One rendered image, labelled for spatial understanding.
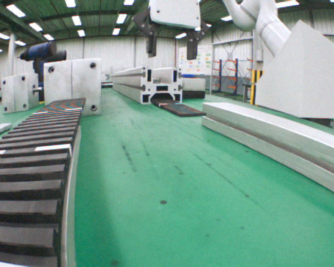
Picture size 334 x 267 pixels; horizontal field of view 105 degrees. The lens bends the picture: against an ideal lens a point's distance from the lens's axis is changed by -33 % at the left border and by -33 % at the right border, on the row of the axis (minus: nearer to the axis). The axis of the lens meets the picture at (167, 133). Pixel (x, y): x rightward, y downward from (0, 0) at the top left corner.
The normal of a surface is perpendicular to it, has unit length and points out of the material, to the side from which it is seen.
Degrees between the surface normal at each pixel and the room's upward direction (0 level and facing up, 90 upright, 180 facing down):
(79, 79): 90
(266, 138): 90
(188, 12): 89
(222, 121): 90
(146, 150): 0
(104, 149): 0
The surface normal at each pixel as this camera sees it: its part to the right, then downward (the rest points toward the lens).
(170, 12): 0.36, 0.26
